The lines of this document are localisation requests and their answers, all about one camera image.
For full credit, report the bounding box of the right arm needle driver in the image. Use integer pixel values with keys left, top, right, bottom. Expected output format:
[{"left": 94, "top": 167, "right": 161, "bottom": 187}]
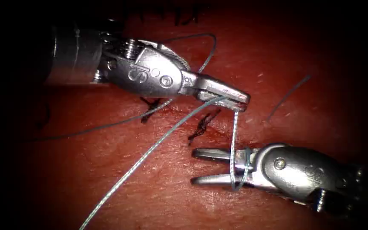
[{"left": 260, "top": 143, "right": 368, "bottom": 216}]

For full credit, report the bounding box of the left arm needle driver jaw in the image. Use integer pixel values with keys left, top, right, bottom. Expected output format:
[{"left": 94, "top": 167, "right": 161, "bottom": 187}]
[
  {"left": 196, "top": 91, "right": 248, "bottom": 112},
  {"left": 181, "top": 71, "right": 251, "bottom": 105}
]

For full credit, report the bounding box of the blue thread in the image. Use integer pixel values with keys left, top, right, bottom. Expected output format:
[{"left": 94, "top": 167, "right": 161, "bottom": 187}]
[{"left": 27, "top": 33, "right": 312, "bottom": 230}]

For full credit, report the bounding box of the tissue pad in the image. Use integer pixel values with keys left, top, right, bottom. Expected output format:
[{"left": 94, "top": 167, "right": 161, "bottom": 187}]
[{"left": 0, "top": 0, "right": 368, "bottom": 230}]

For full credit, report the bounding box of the left arm needle driver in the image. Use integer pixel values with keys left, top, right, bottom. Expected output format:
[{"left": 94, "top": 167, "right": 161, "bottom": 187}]
[{"left": 94, "top": 32, "right": 192, "bottom": 98}]

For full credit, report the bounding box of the black stitching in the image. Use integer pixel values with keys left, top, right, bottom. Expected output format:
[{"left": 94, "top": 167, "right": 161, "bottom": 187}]
[
  {"left": 140, "top": 97, "right": 222, "bottom": 145},
  {"left": 125, "top": 5, "right": 204, "bottom": 27}
]

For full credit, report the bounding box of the right arm needle driver jaw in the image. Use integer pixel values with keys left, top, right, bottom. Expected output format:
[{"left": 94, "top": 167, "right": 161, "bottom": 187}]
[
  {"left": 192, "top": 147, "right": 262, "bottom": 169},
  {"left": 190, "top": 172, "right": 267, "bottom": 190}
]

